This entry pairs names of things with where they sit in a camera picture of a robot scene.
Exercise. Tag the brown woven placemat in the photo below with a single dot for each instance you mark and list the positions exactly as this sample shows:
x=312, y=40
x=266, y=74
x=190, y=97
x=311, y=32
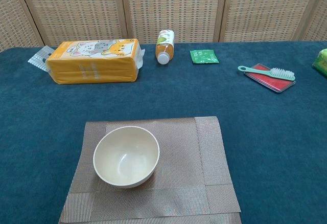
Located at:
x=186, y=157

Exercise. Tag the beige round bowl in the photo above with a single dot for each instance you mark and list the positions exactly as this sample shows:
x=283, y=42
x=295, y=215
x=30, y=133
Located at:
x=125, y=157

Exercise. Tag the tea bottle with white cap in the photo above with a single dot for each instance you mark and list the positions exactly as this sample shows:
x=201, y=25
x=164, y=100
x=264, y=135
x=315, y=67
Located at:
x=165, y=45

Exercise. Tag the green sachet packet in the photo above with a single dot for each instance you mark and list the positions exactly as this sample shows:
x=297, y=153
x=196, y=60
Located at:
x=204, y=56

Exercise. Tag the orange cat-print tissue pack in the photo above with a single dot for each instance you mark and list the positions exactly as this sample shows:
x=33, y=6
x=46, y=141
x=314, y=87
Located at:
x=94, y=68

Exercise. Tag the woven rattan folding screen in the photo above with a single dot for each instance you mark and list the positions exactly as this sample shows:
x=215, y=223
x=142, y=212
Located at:
x=166, y=6

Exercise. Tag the red flat ink pad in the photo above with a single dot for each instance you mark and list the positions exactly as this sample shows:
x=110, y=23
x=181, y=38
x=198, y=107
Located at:
x=270, y=84

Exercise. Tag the mint green brush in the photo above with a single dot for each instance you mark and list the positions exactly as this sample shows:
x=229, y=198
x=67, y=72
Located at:
x=282, y=74

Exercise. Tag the green pocket tissue pack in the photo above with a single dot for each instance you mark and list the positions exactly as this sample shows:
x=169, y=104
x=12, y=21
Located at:
x=321, y=63

